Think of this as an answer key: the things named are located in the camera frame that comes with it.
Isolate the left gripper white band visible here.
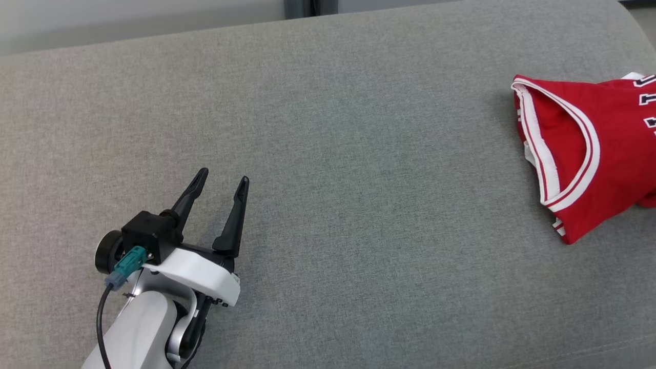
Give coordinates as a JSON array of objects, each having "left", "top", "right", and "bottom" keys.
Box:
[{"left": 141, "top": 168, "right": 250, "bottom": 308}]

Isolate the red white basketball jersey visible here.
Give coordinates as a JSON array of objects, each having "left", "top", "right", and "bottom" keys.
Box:
[{"left": 511, "top": 73, "right": 656, "bottom": 245}]

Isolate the teal left cable connector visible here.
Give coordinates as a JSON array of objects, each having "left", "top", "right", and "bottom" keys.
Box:
[{"left": 105, "top": 245, "right": 150, "bottom": 291}]

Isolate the grey metal post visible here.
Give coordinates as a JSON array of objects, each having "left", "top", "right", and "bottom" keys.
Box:
[{"left": 283, "top": 0, "right": 339, "bottom": 19}]

